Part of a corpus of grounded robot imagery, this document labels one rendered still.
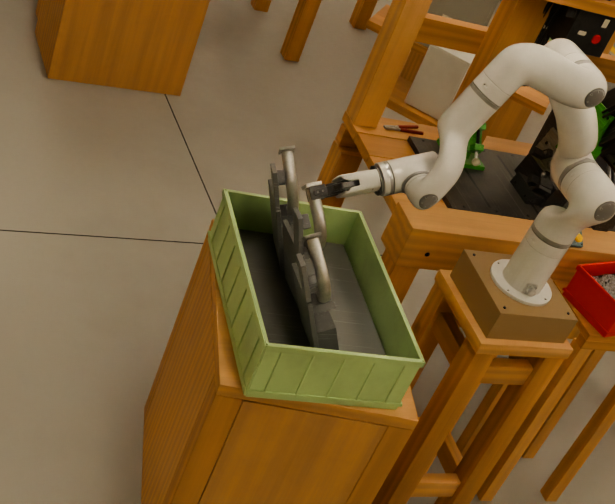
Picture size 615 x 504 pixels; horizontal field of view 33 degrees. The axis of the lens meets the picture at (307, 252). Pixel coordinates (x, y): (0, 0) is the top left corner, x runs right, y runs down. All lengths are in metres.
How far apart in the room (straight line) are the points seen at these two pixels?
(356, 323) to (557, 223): 0.60
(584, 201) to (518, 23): 1.02
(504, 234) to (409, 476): 0.81
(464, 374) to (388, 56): 1.12
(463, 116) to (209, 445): 1.01
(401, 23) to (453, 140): 1.02
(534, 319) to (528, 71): 0.78
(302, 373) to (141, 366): 1.26
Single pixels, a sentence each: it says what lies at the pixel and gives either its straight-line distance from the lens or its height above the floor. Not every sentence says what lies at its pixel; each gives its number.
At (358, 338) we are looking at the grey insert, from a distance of 2.70.
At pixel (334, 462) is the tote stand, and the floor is 0.60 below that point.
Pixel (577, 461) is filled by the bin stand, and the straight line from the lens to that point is 3.81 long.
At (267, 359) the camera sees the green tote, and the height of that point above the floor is 0.92.
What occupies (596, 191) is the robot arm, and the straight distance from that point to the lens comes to 2.79.
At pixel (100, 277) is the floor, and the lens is 3.95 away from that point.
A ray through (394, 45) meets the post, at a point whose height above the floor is 1.20.
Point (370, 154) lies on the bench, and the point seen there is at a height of 0.88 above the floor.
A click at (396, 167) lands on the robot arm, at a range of 2.54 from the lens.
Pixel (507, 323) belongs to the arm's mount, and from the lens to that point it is 2.93.
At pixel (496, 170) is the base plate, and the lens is 3.70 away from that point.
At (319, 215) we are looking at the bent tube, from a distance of 2.50.
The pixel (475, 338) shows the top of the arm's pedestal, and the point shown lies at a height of 0.84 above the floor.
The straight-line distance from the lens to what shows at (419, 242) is 3.19.
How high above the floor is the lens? 2.44
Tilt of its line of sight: 33 degrees down
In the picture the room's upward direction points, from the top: 23 degrees clockwise
